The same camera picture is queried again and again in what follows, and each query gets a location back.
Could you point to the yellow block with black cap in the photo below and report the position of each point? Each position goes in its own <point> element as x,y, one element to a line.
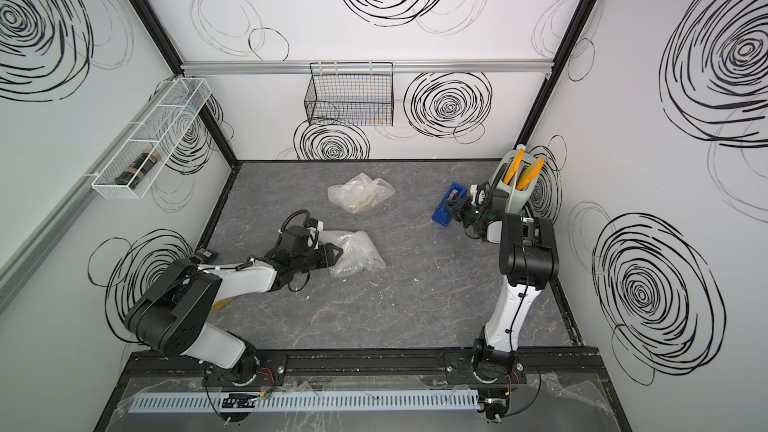
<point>219,305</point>

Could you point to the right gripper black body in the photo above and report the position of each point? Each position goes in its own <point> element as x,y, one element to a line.
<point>472,214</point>

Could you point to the white slotted cable duct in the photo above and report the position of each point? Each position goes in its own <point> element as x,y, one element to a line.
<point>306,401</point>

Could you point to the mint green toaster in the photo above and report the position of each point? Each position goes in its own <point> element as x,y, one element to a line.
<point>514,181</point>

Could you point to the white wire wall shelf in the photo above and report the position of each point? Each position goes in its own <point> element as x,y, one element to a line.
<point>173,130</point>

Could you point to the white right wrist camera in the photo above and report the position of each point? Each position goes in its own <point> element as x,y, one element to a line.
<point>478,193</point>

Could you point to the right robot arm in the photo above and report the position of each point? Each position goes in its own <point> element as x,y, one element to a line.
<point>528,261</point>

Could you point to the dark bottle in shelf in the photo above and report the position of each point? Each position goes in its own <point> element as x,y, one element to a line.
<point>132,175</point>

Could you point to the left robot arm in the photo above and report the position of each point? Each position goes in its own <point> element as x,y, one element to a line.
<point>171,317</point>

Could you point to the left wall aluminium rail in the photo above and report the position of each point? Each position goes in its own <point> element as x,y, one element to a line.
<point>32,253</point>

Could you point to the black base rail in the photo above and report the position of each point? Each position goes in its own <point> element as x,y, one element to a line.
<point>451,365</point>

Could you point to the horizontal aluminium wall rail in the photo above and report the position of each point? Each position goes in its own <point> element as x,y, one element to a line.
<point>258,67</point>

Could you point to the small black box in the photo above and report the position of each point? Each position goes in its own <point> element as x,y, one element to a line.
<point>203,256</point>

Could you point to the black wire wall basket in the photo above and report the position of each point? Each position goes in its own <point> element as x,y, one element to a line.
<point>357,99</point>

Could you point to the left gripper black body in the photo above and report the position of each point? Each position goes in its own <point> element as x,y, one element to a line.
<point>307,262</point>

